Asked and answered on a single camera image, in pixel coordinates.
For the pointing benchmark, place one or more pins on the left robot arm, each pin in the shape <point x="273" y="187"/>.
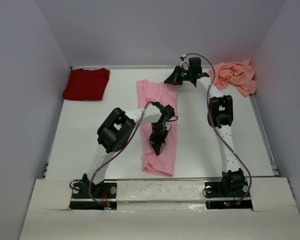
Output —
<point x="117" y="131"/>

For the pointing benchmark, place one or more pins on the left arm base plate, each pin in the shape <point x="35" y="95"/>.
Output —
<point x="104" y="197"/>

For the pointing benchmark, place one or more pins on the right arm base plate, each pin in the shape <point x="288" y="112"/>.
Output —
<point x="218" y="199"/>

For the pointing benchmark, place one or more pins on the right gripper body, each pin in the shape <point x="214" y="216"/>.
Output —
<point x="186" y="74"/>

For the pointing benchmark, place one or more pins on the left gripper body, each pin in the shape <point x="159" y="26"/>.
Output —
<point x="158" y="134"/>

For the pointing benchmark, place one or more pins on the salmon crumpled t-shirt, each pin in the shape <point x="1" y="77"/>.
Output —
<point x="239" y="74"/>

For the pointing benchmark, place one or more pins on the pink t-shirt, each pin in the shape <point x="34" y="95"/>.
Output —
<point x="160" y="103"/>

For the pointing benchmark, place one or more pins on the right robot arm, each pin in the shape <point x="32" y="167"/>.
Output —
<point x="220" y="116"/>

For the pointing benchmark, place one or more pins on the red folded t-shirt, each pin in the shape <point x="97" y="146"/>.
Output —
<point x="86" y="85"/>

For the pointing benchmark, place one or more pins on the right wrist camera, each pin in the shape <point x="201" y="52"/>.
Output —
<point x="184" y="64"/>

